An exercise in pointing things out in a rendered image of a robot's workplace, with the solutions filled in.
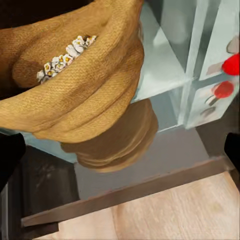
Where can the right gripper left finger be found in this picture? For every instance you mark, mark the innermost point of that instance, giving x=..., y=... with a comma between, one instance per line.
x=12, y=150

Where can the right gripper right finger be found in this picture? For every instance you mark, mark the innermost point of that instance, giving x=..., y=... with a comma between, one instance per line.
x=232, y=149

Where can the microwave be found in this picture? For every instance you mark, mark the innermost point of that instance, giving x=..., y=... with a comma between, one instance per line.
x=182, y=39

